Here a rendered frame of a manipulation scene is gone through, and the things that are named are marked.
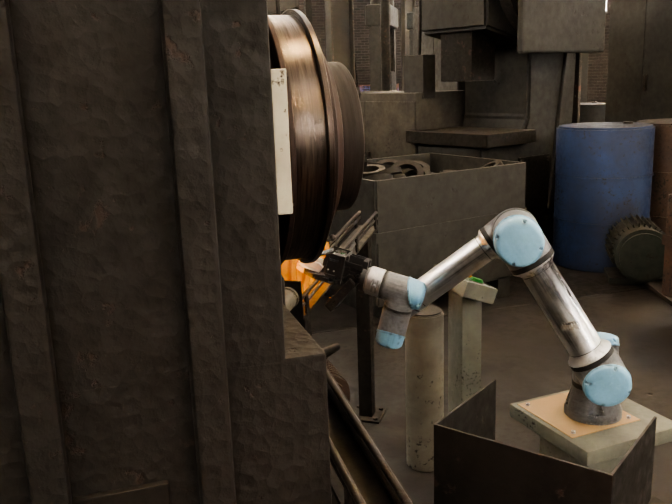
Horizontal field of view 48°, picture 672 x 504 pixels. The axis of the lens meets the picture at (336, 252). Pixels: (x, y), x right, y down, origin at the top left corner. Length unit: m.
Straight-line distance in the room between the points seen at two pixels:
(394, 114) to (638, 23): 2.11
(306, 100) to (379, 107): 4.41
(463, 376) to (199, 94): 1.73
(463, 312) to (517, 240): 0.59
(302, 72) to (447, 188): 2.66
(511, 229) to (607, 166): 2.94
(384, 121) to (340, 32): 4.92
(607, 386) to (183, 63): 1.40
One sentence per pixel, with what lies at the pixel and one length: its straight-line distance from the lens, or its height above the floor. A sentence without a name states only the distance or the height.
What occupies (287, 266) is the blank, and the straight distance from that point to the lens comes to 1.94.
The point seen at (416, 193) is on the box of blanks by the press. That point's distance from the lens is 3.72.
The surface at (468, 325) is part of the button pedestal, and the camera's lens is 2.40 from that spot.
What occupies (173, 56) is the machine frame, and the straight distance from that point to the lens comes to 0.88.
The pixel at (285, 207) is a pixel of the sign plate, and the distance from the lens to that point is 0.95.
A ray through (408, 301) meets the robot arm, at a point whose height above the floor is 0.67.
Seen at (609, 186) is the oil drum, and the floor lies 0.54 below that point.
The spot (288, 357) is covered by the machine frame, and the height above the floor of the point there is 0.87.
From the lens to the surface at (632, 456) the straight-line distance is 1.14.
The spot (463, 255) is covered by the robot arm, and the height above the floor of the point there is 0.76.
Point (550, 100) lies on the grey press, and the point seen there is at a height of 1.02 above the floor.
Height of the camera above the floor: 1.23
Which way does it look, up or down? 13 degrees down
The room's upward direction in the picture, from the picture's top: 2 degrees counter-clockwise
